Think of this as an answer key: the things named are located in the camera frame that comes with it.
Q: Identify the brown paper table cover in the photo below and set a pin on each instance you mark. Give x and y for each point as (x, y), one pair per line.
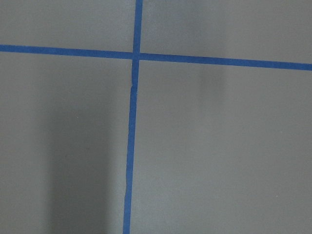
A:
(155, 116)

